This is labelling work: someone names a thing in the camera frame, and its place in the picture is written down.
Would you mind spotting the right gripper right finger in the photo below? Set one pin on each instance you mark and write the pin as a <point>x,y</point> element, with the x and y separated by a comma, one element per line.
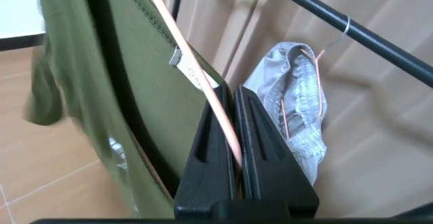
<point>277,183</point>

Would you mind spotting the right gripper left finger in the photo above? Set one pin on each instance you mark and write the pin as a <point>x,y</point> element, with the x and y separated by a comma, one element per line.
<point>206,183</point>

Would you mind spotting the pale grey shorts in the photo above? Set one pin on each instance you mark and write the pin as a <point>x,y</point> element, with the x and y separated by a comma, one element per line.
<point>297,88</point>

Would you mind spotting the pink clothes hanger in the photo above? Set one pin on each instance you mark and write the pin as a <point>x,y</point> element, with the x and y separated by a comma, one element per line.
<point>199,75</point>
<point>318,82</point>

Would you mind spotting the green garment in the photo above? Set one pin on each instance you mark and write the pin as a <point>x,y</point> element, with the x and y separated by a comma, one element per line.
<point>152,82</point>

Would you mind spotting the black clothes rack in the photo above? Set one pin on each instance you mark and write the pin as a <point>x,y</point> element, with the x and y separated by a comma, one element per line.
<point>372,38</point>

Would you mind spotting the beige curtain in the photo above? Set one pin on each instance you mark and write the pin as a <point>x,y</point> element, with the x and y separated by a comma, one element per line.
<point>372,132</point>

